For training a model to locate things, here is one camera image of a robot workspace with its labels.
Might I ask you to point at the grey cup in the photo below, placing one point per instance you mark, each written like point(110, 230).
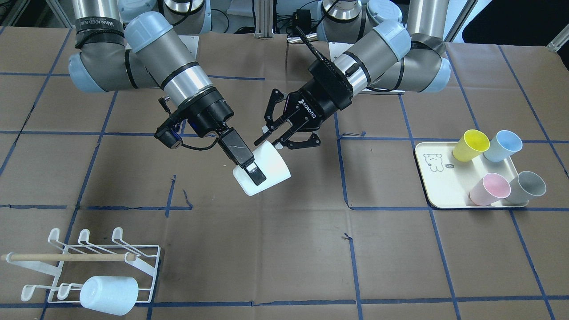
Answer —
point(526, 186)

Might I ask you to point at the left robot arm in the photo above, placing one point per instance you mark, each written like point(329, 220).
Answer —
point(387, 58)

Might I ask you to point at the pink cup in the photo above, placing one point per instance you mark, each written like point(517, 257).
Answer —
point(491, 188)

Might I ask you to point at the white wire cup rack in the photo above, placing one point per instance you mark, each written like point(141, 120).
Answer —
point(68, 265)

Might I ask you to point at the cream serving tray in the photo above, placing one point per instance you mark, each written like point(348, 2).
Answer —
point(448, 181)

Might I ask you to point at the white cup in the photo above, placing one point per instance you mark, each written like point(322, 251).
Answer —
point(270, 163)

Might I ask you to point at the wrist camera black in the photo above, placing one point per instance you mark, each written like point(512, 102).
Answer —
point(167, 133)

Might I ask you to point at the light blue cup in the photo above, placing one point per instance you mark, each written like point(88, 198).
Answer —
point(109, 294)
point(505, 144)

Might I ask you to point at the yellow cup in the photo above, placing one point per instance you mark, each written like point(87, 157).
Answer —
point(472, 143)

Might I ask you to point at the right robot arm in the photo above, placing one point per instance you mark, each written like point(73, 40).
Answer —
point(148, 53)

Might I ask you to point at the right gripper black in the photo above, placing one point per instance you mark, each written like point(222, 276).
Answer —
point(210, 113)

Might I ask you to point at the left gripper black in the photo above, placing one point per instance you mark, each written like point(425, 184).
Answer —
point(311, 104)

